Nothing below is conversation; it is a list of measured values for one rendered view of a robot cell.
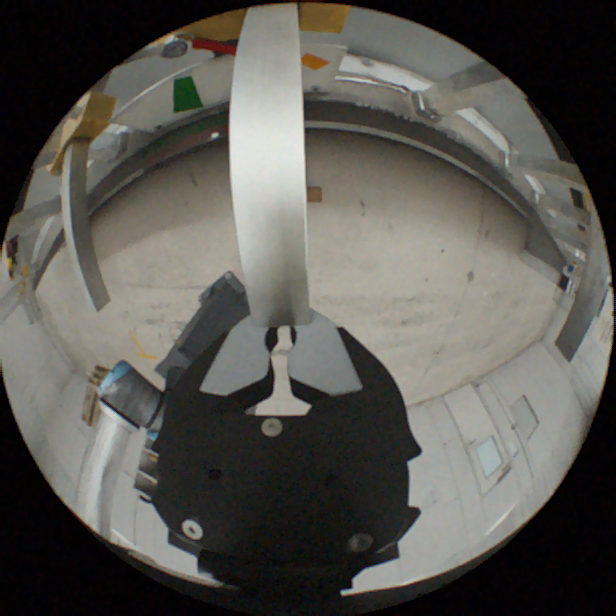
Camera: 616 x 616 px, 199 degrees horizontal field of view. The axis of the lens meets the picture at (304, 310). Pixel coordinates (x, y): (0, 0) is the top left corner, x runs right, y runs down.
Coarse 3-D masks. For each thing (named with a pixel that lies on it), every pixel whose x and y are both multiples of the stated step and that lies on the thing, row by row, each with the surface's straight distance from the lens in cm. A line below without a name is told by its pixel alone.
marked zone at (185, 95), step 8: (176, 80) 25; (184, 80) 26; (192, 80) 26; (176, 88) 27; (184, 88) 27; (192, 88) 27; (176, 96) 28; (184, 96) 28; (192, 96) 28; (176, 104) 29; (184, 104) 30; (192, 104) 30; (200, 104) 30; (176, 112) 31
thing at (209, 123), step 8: (208, 120) 30; (216, 120) 29; (224, 120) 29; (184, 128) 32; (192, 128) 31; (200, 128) 30; (208, 128) 29; (168, 136) 33; (176, 136) 32; (184, 136) 31; (160, 144) 34; (168, 144) 32; (144, 152) 36; (152, 152) 34
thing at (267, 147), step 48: (240, 48) 13; (288, 48) 12; (240, 96) 10; (288, 96) 9; (240, 144) 8; (288, 144) 8; (240, 192) 8; (288, 192) 7; (240, 240) 8; (288, 240) 8; (288, 288) 8
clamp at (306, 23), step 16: (224, 16) 20; (240, 16) 20; (304, 16) 20; (320, 16) 20; (336, 16) 20; (176, 32) 21; (192, 32) 21; (208, 32) 21; (224, 32) 21; (240, 32) 21; (336, 32) 21
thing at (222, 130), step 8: (216, 128) 29; (224, 128) 28; (192, 136) 30; (200, 136) 29; (208, 136) 29; (216, 136) 28; (176, 144) 31; (184, 144) 30; (192, 144) 29; (160, 152) 33; (168, 152) 32; (176, 152) 31; (144, 160) 35; (152, 160) 34; (160, 160) 33; (144, 168) 35
